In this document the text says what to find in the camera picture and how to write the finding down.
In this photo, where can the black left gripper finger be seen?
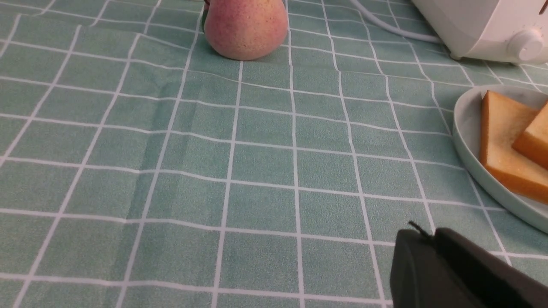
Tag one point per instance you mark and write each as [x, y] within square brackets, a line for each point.
[446, 270]

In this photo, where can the toast slice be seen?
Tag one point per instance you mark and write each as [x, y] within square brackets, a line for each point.
[533, 141]
[502, 120]

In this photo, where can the light green round plate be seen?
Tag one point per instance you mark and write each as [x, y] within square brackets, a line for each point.
[467, 142]

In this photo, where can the white two-slot toaster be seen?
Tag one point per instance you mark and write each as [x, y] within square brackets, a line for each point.
[513, 31]

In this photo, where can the pink peach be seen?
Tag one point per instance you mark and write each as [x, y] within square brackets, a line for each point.
[245, 30]

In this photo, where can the green checkered tablecloth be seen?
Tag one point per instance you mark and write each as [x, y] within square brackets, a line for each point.
[139, 169]

